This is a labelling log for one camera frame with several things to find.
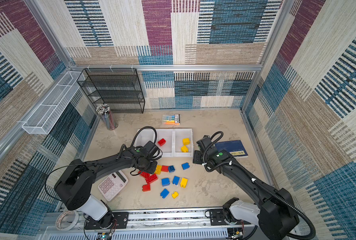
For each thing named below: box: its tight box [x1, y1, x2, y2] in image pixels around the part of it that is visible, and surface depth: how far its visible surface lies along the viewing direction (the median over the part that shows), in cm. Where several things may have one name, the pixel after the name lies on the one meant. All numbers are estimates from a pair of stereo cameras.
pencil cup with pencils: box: [96, 103, 119, 131], surface depth 101 cm
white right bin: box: [173, 128, 194, 157], surface depth 98 cm
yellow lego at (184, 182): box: [180, 177, 188, 189], surface depth 85 cm
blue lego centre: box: [161, 177, 170, 187], surface depth 87 cm
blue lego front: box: [160, 188, 170, 199], surface depth 83 cm
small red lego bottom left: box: [142, 183, 151, 192], surface depth 86 cm
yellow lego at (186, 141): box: [182, 138, 190, 145], surface depth 101 cm
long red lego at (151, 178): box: [145, 173, 158, 184], surface depth 88 cm
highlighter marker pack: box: [162, 114, 180, 125], surface depth 114 cm
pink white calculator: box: [98, 170, 129, 202], surface depth 84 cm
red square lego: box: [161, 165, 169, 172], surface depth 91 cm
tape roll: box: [55, 210, 80, 231], surface depth 74 cm
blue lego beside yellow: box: [172, 175, 180, 185], surface depth 87 cm
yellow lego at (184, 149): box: [180, 145, 189, 153], surface depth 98 cm
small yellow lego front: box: [171, 191, 180, 199], surface depth 83 cm
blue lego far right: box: [181, 162, 190, 170], surface depth 93 cm
